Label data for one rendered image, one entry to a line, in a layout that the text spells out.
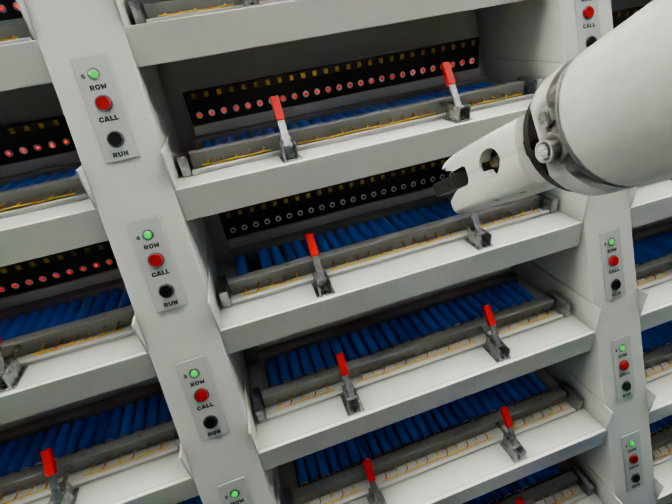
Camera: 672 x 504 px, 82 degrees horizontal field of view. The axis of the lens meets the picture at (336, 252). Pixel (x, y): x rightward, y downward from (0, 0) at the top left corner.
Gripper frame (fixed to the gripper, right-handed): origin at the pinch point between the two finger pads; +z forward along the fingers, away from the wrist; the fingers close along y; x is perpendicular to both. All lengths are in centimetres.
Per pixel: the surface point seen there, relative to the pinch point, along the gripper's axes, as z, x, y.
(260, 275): 24.3, -2.9, -23.0
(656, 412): 28, -49, 42
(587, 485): 35, -62, 28
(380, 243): 24.5, -3.1, -2.9
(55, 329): 25, -2, -53
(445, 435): 33, -41, 2
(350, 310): 20.9, -11.7, -11.4
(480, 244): 19.3, -7.6, 11.3
